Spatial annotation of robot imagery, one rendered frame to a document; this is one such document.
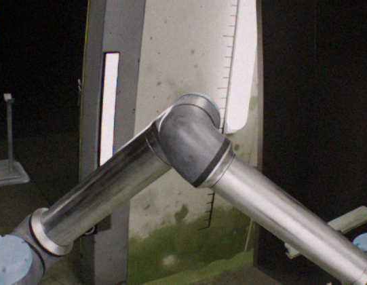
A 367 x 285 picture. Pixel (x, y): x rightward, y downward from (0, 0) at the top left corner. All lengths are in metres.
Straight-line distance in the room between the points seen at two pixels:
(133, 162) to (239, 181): 0.28
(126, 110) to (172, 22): 0.42
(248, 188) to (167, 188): 1.32
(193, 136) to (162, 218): 1.41
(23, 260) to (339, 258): 0.74
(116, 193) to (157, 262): 1.33
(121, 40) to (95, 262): 1.03
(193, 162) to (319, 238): 0.31
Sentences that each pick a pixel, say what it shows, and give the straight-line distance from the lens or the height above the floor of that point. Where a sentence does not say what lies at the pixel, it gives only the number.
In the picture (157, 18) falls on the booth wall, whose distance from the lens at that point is 1.92.
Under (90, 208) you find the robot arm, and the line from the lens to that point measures 1.15.
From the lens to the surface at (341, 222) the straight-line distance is 1.48.
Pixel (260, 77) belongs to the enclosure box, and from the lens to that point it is 1.56.
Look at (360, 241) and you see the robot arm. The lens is 1.18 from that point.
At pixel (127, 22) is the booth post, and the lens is 1.85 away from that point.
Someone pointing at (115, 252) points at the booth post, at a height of 0.33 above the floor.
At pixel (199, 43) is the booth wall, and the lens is 2.06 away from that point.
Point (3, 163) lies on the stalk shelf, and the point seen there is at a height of 0.79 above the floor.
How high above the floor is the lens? 1.58
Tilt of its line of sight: 20 degrees down
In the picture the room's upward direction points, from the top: 6 degrees clockwise
